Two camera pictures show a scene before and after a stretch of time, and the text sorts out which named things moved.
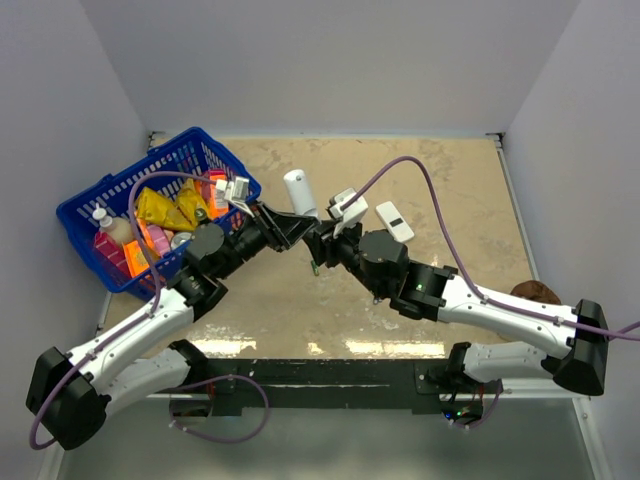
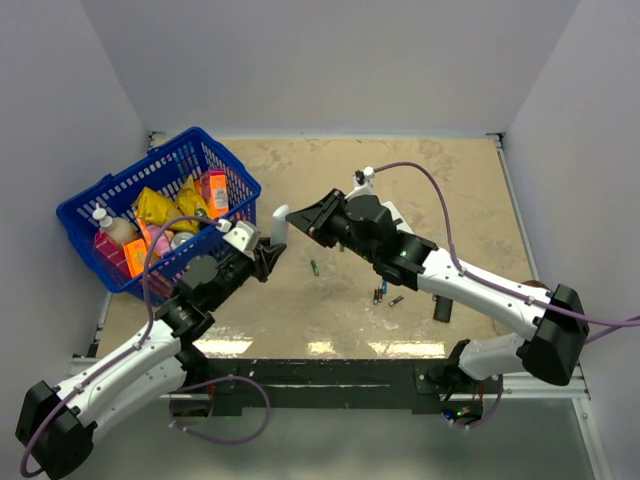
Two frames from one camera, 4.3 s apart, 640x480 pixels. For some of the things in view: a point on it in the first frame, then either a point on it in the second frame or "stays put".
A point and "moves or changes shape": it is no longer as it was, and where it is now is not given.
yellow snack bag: x=161 y=210 stays put
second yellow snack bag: x=189 y=200 stays put
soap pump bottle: x=118 y=228 stays put
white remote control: x=297 y=185 moves or changes shape
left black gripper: x=289 y=227 -> x=269 y=258
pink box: x=112 y=251 stays put
